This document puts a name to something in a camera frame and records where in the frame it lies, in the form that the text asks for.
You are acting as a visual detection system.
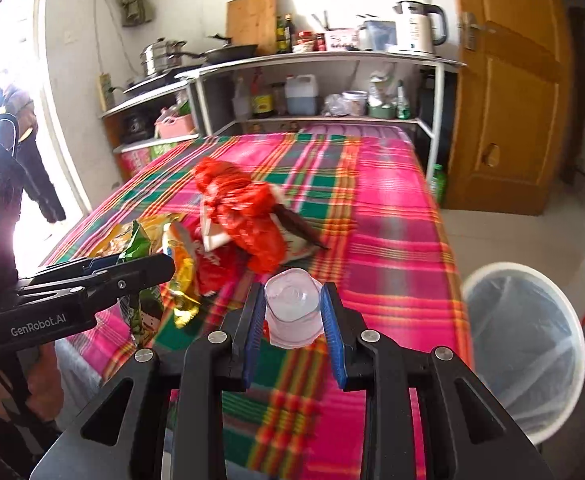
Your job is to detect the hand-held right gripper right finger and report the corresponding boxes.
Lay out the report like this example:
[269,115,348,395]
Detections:
[319,282,555,480]

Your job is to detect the dark sauce bottle yellow label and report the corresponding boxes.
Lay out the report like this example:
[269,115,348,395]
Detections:
[250,67,276,120]

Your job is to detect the green plastic bottle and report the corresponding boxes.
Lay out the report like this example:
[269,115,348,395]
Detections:
[429,164,448,206]

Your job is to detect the tall white shelf unit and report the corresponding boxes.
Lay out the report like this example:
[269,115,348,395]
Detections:
[175,52,465,201]

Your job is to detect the white crumpled paper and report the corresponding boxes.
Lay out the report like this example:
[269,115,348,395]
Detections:
[198,200,233,252]

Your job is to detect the wooden cutting board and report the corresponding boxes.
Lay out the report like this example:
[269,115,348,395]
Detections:
[226,0,279,56]

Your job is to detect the green snack wrapper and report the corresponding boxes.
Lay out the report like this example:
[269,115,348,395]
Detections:
[117,222,166,348]

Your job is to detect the metal door handle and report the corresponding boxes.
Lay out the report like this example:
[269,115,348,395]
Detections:
[459,11,495,52]

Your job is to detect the dark glass bottles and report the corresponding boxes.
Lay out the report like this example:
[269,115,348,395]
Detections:
[276,14,293,55]

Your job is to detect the person's left hand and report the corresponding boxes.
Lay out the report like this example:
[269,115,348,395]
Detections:
[0,342,63,421]

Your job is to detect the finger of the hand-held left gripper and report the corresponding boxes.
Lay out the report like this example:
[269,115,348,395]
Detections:
[17,253,176,318]
[32,256,123,286]

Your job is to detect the gold snack wrapper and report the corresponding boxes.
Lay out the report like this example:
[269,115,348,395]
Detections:
[92,212,180,259]

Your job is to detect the crumpled plastic bags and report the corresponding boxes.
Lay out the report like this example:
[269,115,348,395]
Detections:
[369,72,398,106]

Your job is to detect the black induction cooker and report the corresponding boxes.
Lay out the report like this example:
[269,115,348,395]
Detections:
[122,71,186,98]

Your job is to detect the white trash bin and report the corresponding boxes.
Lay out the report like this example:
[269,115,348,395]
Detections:
[459,261,585,446]

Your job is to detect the black frying pan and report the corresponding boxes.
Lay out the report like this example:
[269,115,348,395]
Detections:
[205,34,259,65]

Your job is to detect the clear plastic bottle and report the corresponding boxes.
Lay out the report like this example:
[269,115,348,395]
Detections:
[232,77,250,121]

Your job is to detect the white electric kettle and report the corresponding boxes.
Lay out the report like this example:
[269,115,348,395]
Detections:
[392,1,448,56]

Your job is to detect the clear plastic cup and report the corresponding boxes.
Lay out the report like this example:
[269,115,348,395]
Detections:
[264,268,324,348]

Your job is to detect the steel steamer pot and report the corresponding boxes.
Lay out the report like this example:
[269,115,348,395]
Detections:
[140,37,188,78]

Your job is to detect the pink utensil box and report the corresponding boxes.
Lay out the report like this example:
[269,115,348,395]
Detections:
[325,27,360,52]

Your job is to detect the black cable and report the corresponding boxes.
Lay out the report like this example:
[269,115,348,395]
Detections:
[0,114,22,161]

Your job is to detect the plaid tablecloth table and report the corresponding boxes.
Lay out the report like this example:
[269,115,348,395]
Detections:
[40,132,473,480]

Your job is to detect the pink basket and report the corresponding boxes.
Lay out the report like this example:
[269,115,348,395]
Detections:
[155,112,196,140]

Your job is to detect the low white shelf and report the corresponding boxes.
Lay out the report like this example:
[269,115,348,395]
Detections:
[100,80,198,173]

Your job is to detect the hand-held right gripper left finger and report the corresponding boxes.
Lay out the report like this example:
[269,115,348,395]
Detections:
[30,282,268,480]

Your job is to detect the red printed carton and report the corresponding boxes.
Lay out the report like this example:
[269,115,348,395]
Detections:
[120,140,193,181]

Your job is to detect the red plastic bag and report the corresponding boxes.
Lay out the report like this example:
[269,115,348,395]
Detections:
[194,156,288,273]

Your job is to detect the brown wrapper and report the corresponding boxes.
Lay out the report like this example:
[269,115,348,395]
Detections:
[271,199,332,252]

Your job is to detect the dark cooking pot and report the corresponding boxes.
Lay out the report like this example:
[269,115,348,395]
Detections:
[122,112,156,143]

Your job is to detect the clear bin liner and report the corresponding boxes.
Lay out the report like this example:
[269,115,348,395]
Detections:
[465,270,580,421]

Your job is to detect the water filter pitcher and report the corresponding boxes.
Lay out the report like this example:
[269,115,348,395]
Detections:
[359,20,397,52]

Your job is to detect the white plastic jug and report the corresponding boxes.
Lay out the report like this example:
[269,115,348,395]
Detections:
[285,74,319,116]

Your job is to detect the wooden door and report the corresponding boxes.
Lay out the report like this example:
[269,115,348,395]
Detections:
[442,0,573,216]

